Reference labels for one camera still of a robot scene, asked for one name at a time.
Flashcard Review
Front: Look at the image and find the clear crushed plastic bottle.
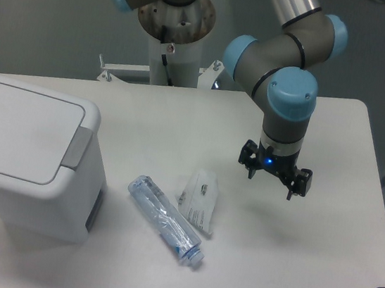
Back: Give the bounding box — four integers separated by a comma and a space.
127, 175, 205, 270

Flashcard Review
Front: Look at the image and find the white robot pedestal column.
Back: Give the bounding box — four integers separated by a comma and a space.
128, 0, 219, 92

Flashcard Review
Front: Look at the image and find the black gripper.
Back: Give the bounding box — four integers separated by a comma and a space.
238, 139, 313, 200

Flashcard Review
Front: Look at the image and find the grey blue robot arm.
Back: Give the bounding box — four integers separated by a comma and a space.
113, 0, 348, 196

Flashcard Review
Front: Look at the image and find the black cable on pedestal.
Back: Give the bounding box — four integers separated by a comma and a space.
153, 24, 181, 87

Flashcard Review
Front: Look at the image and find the white plastic wrapper bag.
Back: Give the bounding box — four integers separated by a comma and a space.
175, 168, 219, 238

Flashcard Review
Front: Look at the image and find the white push-lid trash can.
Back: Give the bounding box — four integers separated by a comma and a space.
0, 75, 106, 243

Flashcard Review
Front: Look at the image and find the white metal mounting frame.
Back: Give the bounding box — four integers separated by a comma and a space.
98, 54, 225, 89

